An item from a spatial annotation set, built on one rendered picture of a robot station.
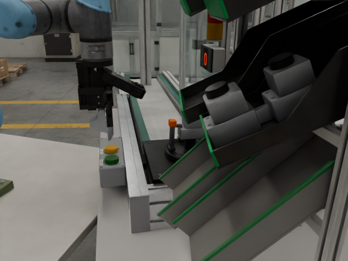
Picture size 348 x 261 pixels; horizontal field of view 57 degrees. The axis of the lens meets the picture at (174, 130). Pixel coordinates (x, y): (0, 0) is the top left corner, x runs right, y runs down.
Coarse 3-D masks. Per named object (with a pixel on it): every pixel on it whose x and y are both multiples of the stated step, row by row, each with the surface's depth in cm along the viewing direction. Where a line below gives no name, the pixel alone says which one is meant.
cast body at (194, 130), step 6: (198, 120) 85; (186, 126) 85; (192, 126) 85; (198, 126) 85; (180, 132) 85; (186, 132) 85; (192, 132) 85; (198, 132) 86; (180, 138) 86; (186, 138) 86; (192, 138) 86
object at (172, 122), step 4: (168, 120) 86; (172, 120) 85; (168, 124) 86; (172, 124) 85; (176, 124) 85; (180, 124) 86; (172, 128) 86; (172, 132) 86; (172, 136) 86; (172, 140) 87; (172, 144) 87
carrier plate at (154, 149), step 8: (144, 144) 96; (152, 144) 96; (160, 144) 96; (144, 152) 94; (152, 152) 91; (160, 152) 91; (152, 160) 87; (160, 160) 87; (152, 168) 82; (160, 168) 82; (168, 168) 82; (152, 176) 79; (160, 176) 79
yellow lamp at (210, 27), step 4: (208, 24) 96; (212, 24) 95; (216, 24) 95; (220, 24) 95; (208, 28) 97; (212, 28) 96; (216, 28) 95; (220, 28) 96; (208, 32) 97; (212, 32) 96; (216, 32) 96; (220, 32) 96; (208, 36) 97; (212, 36) 96; (216, 36) 96; (220, 36) 97
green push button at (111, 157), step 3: (108, 156) 88; (111, 156) 88; (114, 156) 88; (117, 156) 88; (105, 159) 87; (108, 159) 86; (111, 159) 86; (114, 159) 86; (117, 159) 87; (105, 162) 87; (108, 162) 86; (111, 162) 86; (114, 162) 86; (117, 162) 87
